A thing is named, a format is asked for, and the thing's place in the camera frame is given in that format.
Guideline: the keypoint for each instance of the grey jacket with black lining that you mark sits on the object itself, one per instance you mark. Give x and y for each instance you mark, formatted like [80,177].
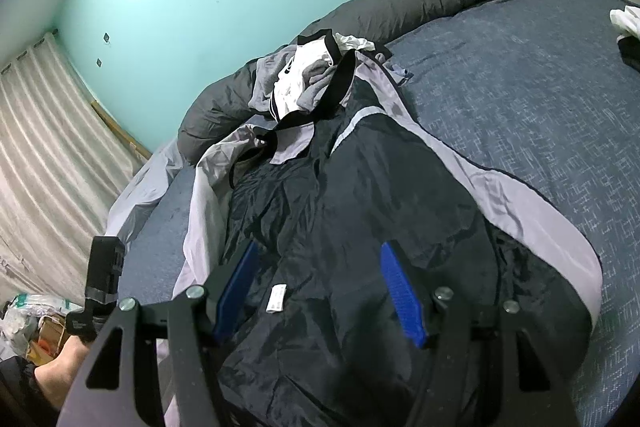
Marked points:
[350,207]

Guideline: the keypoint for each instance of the beige striped curtain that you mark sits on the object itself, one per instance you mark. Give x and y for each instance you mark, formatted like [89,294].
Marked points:
[50,157]

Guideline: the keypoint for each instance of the light grey sheet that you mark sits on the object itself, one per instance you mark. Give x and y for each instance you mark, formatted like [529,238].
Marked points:
[145,192]

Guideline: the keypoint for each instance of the light blue shirt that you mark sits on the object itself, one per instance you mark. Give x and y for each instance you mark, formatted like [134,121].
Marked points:
[402,74]

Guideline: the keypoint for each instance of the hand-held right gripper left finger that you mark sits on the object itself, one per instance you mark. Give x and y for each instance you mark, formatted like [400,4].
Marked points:
[235,292]

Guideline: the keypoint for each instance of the pile of unfolded clothes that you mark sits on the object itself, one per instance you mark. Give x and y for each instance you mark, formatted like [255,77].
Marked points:
[295,77]

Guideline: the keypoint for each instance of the wooden strip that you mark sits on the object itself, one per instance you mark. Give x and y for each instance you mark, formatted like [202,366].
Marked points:
[122,131]

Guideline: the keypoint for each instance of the folded white t-shirt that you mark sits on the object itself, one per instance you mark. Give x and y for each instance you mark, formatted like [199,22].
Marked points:
[627,19]

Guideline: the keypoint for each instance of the crumpled white shirt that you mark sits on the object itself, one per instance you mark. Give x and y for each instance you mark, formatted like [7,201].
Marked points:
[355,42]

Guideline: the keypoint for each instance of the cardboard box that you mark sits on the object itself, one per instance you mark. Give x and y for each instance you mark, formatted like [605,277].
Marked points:
[47,332]

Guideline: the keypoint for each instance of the folded black garment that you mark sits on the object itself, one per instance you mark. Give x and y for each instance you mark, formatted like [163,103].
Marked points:
[631,54]

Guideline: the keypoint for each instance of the grey sweatshirt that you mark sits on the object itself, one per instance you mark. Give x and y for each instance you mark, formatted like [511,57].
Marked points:
[320,82]

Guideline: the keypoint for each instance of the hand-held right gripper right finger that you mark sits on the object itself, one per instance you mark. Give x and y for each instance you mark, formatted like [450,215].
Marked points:
[402,297]

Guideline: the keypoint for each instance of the bed with blue sheet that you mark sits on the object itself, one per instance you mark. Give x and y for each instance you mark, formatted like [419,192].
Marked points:
[525,107]

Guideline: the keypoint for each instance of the person's left hand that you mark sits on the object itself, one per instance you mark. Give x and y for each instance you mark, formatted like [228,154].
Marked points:
[62,372]

